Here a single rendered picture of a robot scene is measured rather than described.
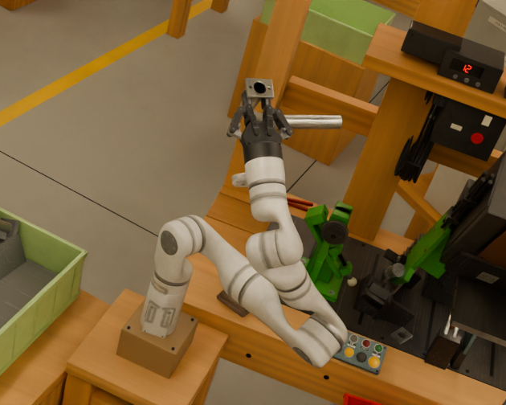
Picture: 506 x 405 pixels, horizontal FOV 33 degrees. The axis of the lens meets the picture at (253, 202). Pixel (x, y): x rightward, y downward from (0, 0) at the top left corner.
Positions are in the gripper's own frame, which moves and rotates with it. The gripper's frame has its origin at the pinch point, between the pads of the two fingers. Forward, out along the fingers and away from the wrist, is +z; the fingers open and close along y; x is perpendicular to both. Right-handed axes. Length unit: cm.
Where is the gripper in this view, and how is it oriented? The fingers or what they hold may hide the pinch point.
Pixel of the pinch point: (255, 98)
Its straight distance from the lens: 170.0
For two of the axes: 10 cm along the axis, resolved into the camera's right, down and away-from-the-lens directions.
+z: -1.1, -9.4, 3.3
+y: -9.4, -0.1, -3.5
